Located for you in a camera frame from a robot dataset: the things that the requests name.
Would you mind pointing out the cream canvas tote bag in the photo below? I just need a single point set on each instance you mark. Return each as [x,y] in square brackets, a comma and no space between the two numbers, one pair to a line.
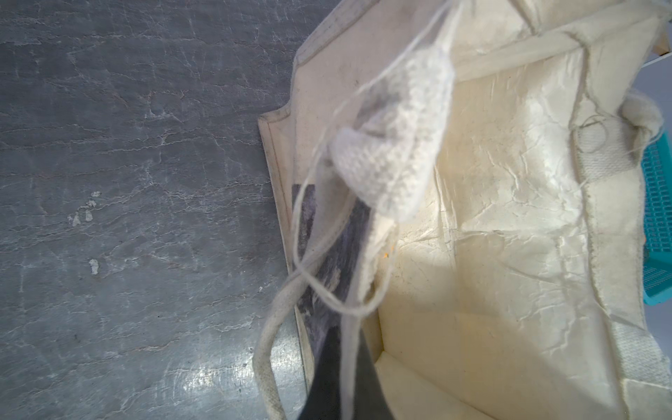
[461,199]

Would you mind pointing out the teal plastic vegetable basket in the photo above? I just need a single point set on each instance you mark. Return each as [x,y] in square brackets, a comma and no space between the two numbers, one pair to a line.
[656,169]

